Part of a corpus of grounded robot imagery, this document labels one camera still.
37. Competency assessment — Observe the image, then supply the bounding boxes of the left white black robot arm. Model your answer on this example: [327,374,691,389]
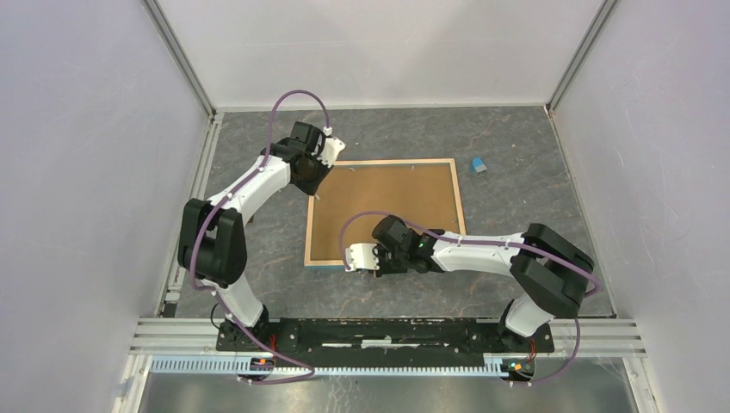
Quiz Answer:
[177,121,346,351]

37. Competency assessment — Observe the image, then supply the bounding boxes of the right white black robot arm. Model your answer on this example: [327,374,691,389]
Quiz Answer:
[348,215,602,351]

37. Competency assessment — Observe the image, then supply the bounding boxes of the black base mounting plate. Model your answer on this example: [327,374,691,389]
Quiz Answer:
[252,317,555,368]

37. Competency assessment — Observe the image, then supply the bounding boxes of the small blue eraser block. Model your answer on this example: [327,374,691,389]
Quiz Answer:
[471,157,487,176]

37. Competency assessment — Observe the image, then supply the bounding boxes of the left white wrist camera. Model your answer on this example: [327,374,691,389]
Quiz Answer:
[317,126,346,168]

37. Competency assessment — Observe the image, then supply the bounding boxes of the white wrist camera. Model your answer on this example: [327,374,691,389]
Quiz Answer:
[317,126,346,168]
[343,243,380,273]

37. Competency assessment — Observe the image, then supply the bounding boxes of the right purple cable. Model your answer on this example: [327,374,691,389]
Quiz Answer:
[338,211,602,389]

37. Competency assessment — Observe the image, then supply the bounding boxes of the purple cable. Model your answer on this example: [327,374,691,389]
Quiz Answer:
[338,211,602,389]
[188,89,333,385]

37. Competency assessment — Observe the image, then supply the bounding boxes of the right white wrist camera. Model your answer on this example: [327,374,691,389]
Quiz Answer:
[343,243,380,273]

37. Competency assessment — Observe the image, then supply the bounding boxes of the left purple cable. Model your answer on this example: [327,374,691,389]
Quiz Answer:
[188,89,333,385]

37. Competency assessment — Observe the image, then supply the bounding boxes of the light blue cable comb strip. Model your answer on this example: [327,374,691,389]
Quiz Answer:
[150,355,508,379]

